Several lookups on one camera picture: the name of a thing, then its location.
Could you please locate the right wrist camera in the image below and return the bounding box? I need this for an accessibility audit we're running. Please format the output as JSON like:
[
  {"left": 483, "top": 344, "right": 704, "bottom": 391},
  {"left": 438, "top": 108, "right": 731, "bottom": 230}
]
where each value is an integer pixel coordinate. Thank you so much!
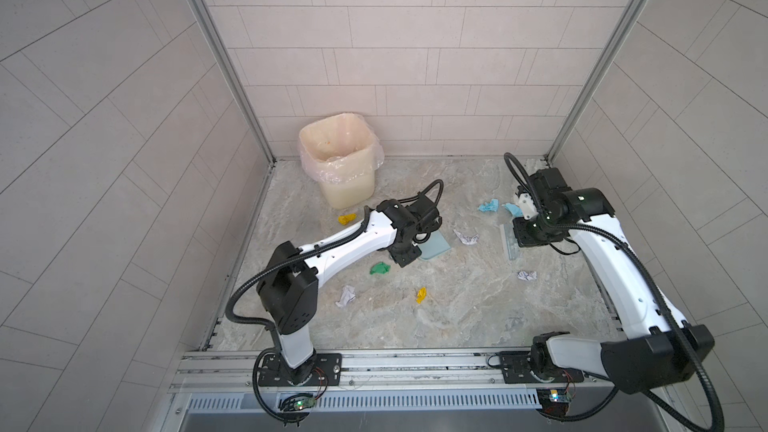
[{"left": 516, "top": 192, "right": 539, "bottom": 220}]

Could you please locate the printed paper scrap right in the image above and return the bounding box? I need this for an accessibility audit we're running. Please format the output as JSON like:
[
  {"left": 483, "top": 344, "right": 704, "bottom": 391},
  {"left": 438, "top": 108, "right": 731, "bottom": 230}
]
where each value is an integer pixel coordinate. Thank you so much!
[{"left": 517, "top": 270, "right": 537, "bottom": 282}]

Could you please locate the printed paper scrap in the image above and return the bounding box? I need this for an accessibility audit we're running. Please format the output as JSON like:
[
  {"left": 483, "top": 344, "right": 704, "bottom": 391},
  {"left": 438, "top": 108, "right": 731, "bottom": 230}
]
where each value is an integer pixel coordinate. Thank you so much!
[
  {"left": 454, "top": 229, "right": 479, "bottom": 246},
  {"left": 517, "top": 270, "right": 537, "bottom": 282}
]

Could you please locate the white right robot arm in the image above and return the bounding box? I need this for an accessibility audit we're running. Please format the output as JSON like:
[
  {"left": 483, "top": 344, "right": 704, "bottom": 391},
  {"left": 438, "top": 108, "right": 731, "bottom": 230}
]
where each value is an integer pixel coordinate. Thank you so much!
[{"left": 504, "top": 152, "right": 725, "bottom": 431}]

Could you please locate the printed paper scrap centre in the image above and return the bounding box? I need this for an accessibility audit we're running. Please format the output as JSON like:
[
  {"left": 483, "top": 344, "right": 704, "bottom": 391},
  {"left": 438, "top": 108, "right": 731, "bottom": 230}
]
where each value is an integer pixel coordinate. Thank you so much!
[{"left": 454, "top": 229, "right": 479, "bottom": 246}]

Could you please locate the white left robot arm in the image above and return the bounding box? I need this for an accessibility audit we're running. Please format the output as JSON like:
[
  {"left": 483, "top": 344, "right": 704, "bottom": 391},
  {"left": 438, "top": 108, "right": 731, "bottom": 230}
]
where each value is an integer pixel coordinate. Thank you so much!
[{"left": 225, "top": 179, "right": 444, "bottom": 384}]

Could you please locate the yellow paper scrap near bin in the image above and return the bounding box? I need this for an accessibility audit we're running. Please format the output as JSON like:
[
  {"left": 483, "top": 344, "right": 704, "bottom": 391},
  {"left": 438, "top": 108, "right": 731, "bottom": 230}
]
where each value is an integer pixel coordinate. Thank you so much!
[{"left": 337, "top": 213, "right": 357, "bottom": 225}]

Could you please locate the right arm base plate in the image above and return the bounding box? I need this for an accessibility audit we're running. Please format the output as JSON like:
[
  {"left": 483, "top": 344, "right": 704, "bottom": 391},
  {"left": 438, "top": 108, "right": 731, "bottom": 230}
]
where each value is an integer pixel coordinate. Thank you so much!
[{"left": 487, "top": 351, "right": 584, "bottom": 385}]

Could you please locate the cream plastic trash bin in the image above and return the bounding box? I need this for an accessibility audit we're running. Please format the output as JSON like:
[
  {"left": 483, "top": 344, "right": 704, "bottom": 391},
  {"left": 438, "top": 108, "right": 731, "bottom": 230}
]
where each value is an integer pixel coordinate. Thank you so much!
[{"left": 298, "top": 112, "right": 384, "bottom": 210}]

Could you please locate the green crumpled paper scrap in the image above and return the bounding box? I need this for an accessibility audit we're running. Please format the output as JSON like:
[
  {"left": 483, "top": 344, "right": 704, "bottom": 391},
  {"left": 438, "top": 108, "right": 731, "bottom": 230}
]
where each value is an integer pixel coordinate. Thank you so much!
[{"left": 369, "top": 262, "right": 391, "bottom": 275}]

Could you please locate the light blue folded paper scrap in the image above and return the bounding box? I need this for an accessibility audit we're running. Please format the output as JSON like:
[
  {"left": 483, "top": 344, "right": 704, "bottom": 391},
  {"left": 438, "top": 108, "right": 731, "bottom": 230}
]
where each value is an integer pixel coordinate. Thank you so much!
[{"left": 502, "top": 203, "right": 524, "bottom": 218}]

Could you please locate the right circuit board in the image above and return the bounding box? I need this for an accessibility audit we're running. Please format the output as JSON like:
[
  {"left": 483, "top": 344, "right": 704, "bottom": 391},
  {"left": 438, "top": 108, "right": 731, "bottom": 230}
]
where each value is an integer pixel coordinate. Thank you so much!
[{"left": 536, "top": 388, "right": 573, "bottom": 419}]

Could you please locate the clear plastic bin liner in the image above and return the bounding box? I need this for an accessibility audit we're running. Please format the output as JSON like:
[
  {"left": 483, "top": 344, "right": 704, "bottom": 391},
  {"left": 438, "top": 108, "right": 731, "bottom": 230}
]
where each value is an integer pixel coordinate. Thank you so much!
[{"left": 298, "top": 112, "right": 385, "bottom": 184}]

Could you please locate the aluminium front rail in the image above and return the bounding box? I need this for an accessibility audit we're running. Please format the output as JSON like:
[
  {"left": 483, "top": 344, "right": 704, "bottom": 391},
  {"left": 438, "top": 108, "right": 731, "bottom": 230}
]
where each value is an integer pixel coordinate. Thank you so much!
[{"left": 170, "top": 344, "right": 673, "bottom": 412}]

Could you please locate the light blue crumpled paper scrap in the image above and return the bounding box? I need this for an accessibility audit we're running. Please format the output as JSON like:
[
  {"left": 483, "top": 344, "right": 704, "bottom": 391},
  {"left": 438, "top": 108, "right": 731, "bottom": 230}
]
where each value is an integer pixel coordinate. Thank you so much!
[{"left": 478, "top": 199, "right": 500, "bottom": 212}]

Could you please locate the pale green hand brush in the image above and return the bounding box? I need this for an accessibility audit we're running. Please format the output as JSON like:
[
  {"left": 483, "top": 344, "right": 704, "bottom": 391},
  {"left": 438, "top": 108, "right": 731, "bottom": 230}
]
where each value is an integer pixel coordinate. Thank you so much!
[{"left": 499, "top": 223, "right": 520, "bottom": 262}]

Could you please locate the left circuit board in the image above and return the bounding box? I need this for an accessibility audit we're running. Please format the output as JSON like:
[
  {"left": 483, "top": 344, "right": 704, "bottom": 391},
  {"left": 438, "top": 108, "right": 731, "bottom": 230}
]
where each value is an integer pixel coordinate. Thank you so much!
[{"left": 279, "top": 393, "right": 317, "bottom": 413}]

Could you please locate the small yellow paper scrap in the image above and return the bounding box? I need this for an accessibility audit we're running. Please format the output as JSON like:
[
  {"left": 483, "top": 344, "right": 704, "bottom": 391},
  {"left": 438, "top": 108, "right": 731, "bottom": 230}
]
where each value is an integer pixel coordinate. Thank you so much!
[{"left": 416, "top": 287, "right": 427, "bottom": 304}]

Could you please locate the circuit board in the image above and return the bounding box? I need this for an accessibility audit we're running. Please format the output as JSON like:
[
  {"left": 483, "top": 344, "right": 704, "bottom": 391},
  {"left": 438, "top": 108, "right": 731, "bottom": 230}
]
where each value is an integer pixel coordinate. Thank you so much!
[
  {"left": 279, "top": 393, "right": 317, "bottom": 413},
  {"left": 536, "top": 388, "right": 573, "bottom": 419}
]

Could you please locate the pale green dustpan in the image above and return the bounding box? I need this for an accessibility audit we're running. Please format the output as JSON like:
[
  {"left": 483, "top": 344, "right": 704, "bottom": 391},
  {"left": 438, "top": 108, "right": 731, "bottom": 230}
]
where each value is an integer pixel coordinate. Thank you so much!
[{"left": 419, "top": 231, "right": 451, "bottom": 261}]

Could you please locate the white paper scrap front left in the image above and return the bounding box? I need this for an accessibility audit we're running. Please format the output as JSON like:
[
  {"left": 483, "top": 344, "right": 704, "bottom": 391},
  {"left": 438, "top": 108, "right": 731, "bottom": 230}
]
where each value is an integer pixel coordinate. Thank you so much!
[{"left": 335, "top": 285, "right": 356, "bottom": 308}]

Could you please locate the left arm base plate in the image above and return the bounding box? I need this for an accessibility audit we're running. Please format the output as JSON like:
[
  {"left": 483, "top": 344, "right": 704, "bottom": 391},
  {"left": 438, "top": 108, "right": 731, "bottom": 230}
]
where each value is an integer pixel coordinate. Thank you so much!
[{"left": 256, "top": 353, "right": 343, "bottom": 387}]

